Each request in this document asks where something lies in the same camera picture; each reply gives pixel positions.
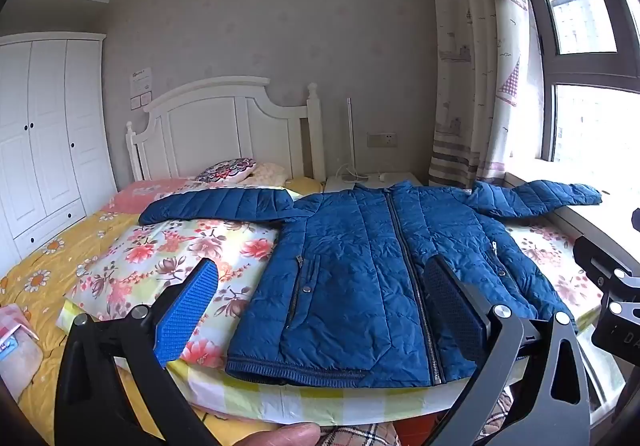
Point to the patterned round pillow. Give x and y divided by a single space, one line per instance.
225 170

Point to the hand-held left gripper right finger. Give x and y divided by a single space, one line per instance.
452 306

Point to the pink bag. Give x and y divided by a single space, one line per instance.
17 356

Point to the plaid cloth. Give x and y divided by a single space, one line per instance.
360 437

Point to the printed curtain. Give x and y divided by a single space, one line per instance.
470 75

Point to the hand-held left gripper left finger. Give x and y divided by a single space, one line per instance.
185 311

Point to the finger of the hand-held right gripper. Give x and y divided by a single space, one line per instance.
600 258

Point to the white nightstand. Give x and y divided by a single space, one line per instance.
370 185

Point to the white wardrobe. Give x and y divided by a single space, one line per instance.
40 140

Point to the floral folded quilt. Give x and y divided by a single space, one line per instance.
165 256

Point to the white wall switch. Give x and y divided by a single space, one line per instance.
140 101

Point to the wall socket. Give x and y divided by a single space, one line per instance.
381 139

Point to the cream pillow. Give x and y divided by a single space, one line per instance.
267 174

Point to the small white nightstand object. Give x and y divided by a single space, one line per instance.
385 175

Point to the dark framed window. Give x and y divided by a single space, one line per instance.
585 50

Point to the blue quilted jacket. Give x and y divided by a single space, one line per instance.
360 276

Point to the yellow floral bed sheet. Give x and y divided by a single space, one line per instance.
45 271

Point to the white wall paper sheet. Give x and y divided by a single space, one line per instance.
141 80

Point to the white window sill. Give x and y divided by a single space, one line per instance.
600 221

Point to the person's left hand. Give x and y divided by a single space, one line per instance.
280 436

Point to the white wooden bed headboard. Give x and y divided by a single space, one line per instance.
220 125

